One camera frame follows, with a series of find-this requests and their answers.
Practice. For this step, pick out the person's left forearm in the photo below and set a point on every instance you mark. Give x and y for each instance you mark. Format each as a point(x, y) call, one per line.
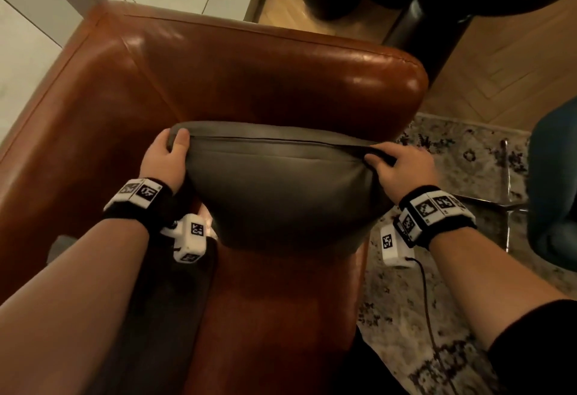
point(67, 309)

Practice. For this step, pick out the brown leather sofa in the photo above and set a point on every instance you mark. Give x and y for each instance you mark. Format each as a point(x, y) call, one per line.
point(270, 70)

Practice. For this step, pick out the person's left hand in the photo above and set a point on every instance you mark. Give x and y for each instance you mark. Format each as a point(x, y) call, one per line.
point(164, 162)

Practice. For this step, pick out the person's right hand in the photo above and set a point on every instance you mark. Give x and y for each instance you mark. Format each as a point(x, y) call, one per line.
point(408, 169)

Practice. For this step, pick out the grey cushion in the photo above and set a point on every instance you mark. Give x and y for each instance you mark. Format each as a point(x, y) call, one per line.
point(167, 327)
point(279, 183)

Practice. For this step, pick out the black marker wristband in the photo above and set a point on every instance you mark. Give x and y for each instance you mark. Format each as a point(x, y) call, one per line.
point(135, 194)
point(432, 214)

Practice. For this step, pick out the patterned grey rug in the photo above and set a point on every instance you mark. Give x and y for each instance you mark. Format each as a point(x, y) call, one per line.
point(405, 318)

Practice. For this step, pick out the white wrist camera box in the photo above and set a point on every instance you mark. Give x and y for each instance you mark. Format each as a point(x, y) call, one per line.
point(392, 246)
point(191, 237)

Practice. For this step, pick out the person's right forearm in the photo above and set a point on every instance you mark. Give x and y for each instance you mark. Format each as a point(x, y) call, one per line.
point(487, 282)

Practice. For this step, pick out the teal chair with chrome base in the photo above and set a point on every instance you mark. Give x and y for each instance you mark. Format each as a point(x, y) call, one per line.
point(554, 183)

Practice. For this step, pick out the black trousers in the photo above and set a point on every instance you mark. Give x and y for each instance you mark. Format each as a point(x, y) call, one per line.
point(360, 372)

